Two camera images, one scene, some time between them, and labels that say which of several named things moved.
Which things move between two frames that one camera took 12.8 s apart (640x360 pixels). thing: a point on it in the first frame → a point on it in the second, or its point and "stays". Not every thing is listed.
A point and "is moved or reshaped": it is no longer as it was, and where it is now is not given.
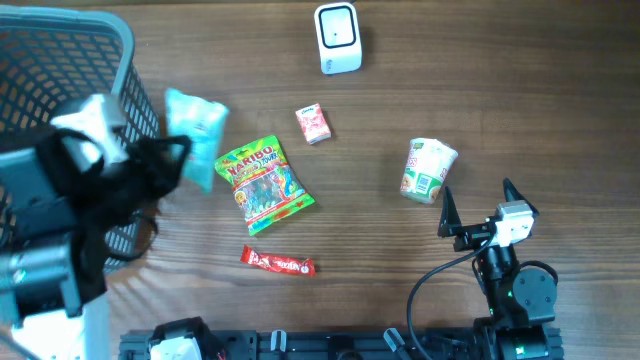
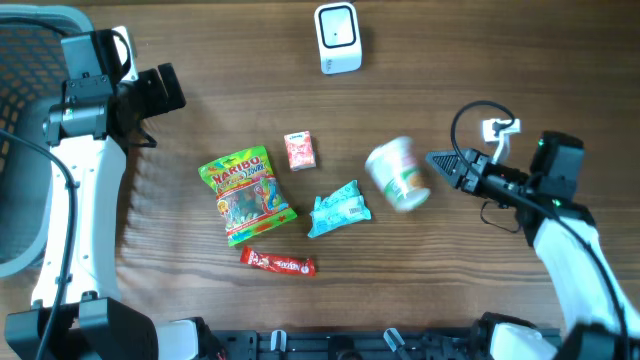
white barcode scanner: [338, 36] stays
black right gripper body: [476, 235] → [473, 170]
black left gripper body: [151, 163] → [163, 88]
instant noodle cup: [427, 161] is moved or reshaped
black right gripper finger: [450, 220] → [448, 163]
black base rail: [328, 344] stays
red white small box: [313, 123] → [300, 150]
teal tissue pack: [177, 153] → [344, 207]
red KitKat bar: [300, 265] stays
